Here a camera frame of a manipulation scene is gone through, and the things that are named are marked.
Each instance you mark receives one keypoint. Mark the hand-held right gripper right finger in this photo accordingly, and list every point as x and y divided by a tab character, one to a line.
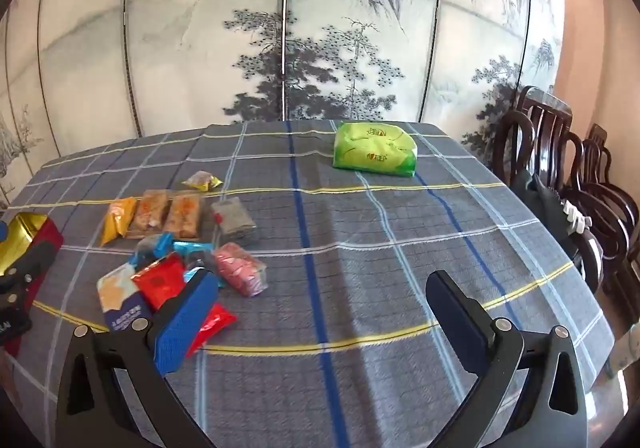
460	318

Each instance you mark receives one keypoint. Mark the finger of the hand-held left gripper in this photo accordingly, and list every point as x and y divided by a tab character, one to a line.
20	278

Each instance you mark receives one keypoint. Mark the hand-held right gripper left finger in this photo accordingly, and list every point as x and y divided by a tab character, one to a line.
185	323

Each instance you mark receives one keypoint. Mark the red snack packet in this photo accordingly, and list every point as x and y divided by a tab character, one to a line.
160	285
216	320

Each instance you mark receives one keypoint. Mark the gold and red tin box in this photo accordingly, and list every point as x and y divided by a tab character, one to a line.
30	233

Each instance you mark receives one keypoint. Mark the white and blue snack packet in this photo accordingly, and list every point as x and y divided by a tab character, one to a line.
117	295

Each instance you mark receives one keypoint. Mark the blue-edged clear snack packet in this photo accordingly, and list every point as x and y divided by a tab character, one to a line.
192	250
156	247

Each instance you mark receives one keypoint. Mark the pink snack packet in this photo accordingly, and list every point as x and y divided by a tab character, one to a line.
240	270

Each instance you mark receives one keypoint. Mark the dark clear snack packet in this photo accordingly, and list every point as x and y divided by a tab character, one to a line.
232	220

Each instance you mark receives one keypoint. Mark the orange snack packet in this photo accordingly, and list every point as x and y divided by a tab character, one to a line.
117	220

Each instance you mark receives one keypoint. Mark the small yellow snack packet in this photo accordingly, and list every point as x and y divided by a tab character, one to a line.
201	180

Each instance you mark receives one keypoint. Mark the black bag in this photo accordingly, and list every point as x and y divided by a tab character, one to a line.
542	208

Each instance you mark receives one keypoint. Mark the small white object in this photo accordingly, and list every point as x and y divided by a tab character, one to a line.
576	218

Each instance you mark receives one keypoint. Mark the green tissue pack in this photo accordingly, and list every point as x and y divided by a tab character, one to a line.
375	150

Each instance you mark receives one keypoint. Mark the dark wooden chair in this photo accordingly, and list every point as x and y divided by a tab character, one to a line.
535	128
607	198

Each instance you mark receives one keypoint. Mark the painted folding screen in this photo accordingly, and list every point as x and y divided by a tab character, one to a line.
200	53

